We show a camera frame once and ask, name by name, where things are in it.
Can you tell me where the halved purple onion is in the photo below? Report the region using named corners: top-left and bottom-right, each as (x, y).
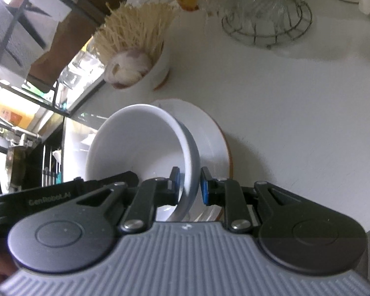
top-left (103, 49), bottom-right (152, 89)

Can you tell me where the wire rack with glassware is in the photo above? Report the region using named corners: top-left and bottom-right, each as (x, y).
top-left (197, 0), bottom-right (313, 49)

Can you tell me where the white drip tray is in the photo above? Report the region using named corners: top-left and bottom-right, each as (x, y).
top-left (55, 37), bottom-right (105, 110)

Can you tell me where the chrome sink faucet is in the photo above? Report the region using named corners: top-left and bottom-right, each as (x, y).
top-left (0, 126), bottom-right (41, 194)

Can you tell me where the yellow detergent bottle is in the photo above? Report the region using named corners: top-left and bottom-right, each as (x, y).
top-left (0, 90), bottom-right (40, 129)

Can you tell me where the blue plastic bowl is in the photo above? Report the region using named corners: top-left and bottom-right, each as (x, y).
top-left (85, 104), bottom-right (200, 221)

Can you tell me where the white leaf-print plate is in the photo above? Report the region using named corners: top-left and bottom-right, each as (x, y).
top-left (152, 98), bottom-right (233, 222)

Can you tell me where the white bowl with vegetables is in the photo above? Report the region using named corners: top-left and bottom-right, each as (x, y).
top-left (108, 43), bottom-right (170, 93)

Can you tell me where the black dish rack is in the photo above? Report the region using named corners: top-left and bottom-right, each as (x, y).
top-left (0, 0), bottom-right (77, 116)

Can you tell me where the wooden cutting board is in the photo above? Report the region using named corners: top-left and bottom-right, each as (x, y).
top-left (28, 0), bottom-right (126, 93)

